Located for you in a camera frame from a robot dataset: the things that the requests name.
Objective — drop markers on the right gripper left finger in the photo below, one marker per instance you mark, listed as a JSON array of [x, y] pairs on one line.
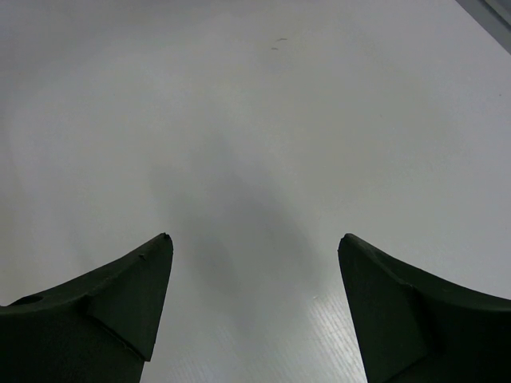
[[98, 327]]

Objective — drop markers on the aluminium table edge rail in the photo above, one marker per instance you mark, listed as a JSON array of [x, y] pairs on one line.
[[493, 16]]

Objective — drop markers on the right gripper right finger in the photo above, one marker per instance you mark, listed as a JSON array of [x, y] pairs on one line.
[[412, 326]]

